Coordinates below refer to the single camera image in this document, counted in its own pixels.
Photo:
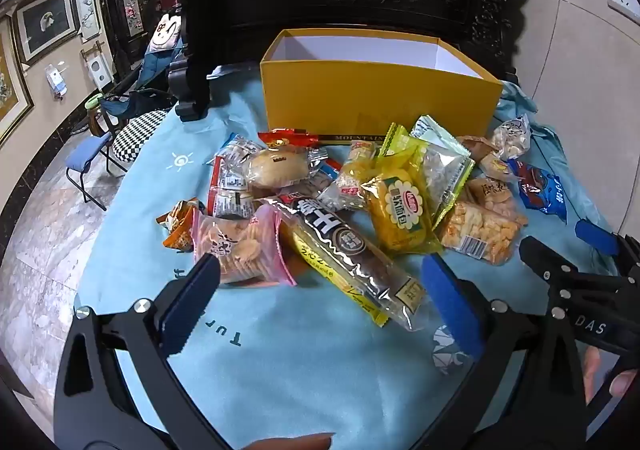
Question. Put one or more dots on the person's left hand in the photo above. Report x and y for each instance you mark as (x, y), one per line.
(295, 442)

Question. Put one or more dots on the black and white checkered stool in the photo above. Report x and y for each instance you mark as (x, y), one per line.
(137, 135)

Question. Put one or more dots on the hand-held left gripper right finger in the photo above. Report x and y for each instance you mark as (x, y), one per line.
(450, 300)

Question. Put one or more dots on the green round object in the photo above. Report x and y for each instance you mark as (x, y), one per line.
(93, 103)

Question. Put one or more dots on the brown snack packet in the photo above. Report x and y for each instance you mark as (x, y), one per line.
(477, 147)

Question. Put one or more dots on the gold framed picture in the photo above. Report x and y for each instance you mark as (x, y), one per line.
(12, 90)

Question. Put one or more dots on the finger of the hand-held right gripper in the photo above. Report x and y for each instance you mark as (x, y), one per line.
(597, 237)
(537, 255)

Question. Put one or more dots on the small hanging scroll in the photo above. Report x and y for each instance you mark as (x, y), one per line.
(99, 67)

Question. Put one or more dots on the blue and white wall dispenser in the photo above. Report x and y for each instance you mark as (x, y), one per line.
(56, 80)

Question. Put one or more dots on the orange snack packet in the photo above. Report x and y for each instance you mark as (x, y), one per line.
(181, 230)

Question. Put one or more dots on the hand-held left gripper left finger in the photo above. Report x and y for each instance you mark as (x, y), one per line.
(192, 300)

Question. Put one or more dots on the red and white snack packet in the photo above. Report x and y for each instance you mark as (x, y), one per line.
(232, 204)
(227, 177)

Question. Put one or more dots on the small yellow cake packet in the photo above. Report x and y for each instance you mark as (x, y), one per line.
(362, 150)

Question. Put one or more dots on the yellow cardboard box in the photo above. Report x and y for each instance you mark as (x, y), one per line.
(370, 95)

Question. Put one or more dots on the white framed floral picture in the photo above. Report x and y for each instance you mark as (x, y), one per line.
(89, 10)

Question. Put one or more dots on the clear round cracker packet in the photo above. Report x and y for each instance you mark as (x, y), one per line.
(492, 195)

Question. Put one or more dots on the pink cracker packet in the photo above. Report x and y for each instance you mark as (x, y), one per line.
(240, 245)

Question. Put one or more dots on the blue and red snack packet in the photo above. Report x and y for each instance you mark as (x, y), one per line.
(542, 192)

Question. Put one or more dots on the blue seat metal chair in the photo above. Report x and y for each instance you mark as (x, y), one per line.
(87, 155)

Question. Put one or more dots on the small yellow chip packet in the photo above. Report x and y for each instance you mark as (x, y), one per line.
(500, 167)

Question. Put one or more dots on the white face cushion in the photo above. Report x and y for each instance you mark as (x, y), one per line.
(167, 32)

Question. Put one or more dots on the clear orange cracker packet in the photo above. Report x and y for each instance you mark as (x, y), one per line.
(475, 232)

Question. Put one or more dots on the clear popcorn packet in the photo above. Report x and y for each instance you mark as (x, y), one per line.
(512, 137)

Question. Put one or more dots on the green-edged clear snack packet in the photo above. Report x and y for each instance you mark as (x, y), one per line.
(442, 165)

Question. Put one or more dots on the light blue printed cloth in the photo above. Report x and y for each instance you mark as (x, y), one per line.
(280, 370)

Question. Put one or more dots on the person's right hand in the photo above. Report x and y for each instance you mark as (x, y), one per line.
(592, 375)

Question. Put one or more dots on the clear rice bar packet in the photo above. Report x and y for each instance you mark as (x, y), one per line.
(350, 182)

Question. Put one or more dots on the blue folding chair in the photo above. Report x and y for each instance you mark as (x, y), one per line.
(145, 85)

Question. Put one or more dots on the dark framed flower picture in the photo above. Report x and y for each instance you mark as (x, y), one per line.
(130, 10)

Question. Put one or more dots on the bun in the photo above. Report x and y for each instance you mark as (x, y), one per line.
(277, 165)

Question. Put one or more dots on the long black and yellow bread packet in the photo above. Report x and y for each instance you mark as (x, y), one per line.
(350, 250)

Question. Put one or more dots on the black framed picture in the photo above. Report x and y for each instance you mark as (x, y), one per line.
(45, 22)

